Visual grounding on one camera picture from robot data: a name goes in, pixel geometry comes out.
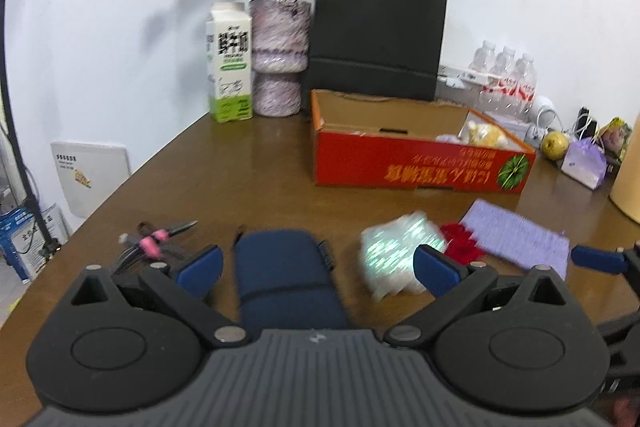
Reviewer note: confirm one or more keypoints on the purple marbled vase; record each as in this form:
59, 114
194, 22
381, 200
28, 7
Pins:
277, 57

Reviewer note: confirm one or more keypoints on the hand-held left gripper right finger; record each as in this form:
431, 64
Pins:
436, 271

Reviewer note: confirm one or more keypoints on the yellow plush toy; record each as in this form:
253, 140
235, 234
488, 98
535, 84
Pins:
482, 134

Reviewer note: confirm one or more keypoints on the yellow thermos jug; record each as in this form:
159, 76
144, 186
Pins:
627, 192

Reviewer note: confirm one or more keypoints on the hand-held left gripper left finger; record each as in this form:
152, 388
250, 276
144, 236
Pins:
202, 269

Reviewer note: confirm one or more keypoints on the white board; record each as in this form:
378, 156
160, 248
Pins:
90, 177

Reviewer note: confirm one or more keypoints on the black paper bag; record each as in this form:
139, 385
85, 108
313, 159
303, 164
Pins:
375, 32

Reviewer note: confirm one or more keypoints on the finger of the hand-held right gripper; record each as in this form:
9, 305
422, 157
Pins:
622, 342
597, 258

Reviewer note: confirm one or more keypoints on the red cardboard box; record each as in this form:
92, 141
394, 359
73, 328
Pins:
400, 164

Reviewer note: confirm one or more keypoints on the white green milk carton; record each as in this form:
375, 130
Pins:
227, 67

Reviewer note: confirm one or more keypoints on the small white fan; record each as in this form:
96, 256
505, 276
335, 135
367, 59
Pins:
542, 112

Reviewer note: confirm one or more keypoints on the purple woven cloth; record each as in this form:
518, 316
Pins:
515, 237

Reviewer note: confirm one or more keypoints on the green apple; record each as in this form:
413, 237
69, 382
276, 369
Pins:
555, 146

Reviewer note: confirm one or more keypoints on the purple tissue packet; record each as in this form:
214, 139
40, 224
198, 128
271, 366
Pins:
582, 164

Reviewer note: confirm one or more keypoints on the long white box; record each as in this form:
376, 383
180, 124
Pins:
460, 74

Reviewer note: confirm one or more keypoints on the colourful snack packet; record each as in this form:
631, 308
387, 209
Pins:
617, 137

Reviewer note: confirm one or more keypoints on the navy blue pouch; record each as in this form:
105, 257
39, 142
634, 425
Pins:
285, 272

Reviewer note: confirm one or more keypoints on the red rose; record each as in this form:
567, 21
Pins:
457, 239

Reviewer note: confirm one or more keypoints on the blue white bag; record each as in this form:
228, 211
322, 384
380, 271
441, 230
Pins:
22, 242

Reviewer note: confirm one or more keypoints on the clear water bottle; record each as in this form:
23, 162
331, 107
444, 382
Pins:
481, 57
525, 72
504, 64

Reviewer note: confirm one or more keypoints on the black light stand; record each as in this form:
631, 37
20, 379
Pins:
49, 248

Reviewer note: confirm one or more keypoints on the iridescent plastic bag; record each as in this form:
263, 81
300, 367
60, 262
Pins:
385, 252

